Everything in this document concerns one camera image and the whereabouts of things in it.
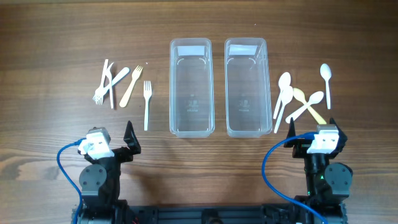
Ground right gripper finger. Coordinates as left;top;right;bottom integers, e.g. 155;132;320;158
329;118;342;133
284;118;296;147

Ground white spoon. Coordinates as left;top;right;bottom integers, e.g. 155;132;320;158
320;63;332;110
273;72;291;119
274;86;294;133

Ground yellow plastic spoon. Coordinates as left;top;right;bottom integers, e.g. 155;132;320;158
293;88;326;124

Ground white spoon crossing yellow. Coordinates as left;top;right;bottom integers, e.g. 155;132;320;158
285;91;324;123

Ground white plastic fork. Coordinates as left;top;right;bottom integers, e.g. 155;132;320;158
144;80;152;131

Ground white fork tines down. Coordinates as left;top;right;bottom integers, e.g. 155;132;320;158
93;59;109;105

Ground pale blue plastic fork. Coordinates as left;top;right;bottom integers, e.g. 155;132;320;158
93;67;130;98

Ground yellow plastic fork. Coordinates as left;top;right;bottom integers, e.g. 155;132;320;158
119;65;143;108

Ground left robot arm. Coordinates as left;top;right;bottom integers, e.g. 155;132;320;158
72;121;141;223

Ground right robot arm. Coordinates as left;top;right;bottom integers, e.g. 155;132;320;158
284;118;353;224

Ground right clear plastic container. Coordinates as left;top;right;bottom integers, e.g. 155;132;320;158
224;37;272;138

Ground clear plastic container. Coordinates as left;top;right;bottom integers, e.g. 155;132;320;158
224;37;272;138
169;38;215;138

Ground left clear plastic container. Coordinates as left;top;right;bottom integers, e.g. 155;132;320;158
169;38;215;138

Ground right blue cable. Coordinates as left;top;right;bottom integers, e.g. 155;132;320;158
261;131;329;224

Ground blue cable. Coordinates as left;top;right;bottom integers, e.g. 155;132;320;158
261;131;329;224
56;139;86;224

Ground left blue cable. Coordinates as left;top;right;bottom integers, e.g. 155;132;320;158
56;139;86;224

